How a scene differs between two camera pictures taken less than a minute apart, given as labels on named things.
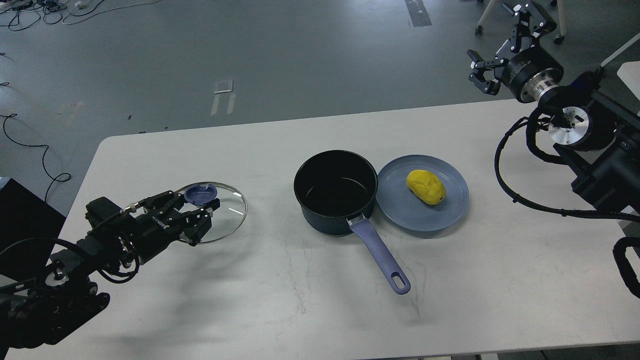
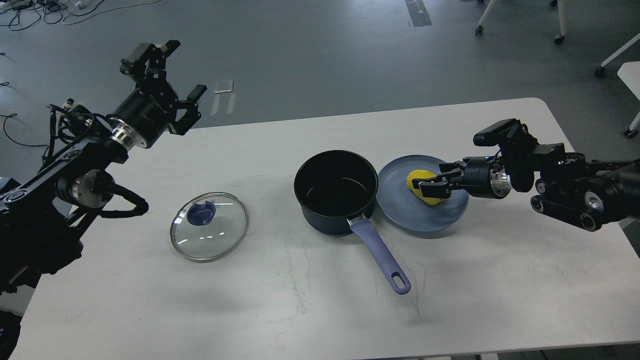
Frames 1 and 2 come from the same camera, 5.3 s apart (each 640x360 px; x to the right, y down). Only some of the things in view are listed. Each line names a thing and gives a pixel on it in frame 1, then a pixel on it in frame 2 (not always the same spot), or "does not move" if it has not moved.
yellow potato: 426,186 does not move
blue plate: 401,205 does not move
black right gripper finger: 532,20 to 452,169
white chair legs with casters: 560,38 does not move
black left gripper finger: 198,222 to 181,126
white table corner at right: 629,72 does not move
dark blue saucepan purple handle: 335,191 does not move
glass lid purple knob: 200,194 to 207,226
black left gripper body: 155,231 to 144,119
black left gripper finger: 171,199 to 146,62
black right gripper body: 526,74 to 485,176
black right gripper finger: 479,66 to 440,190
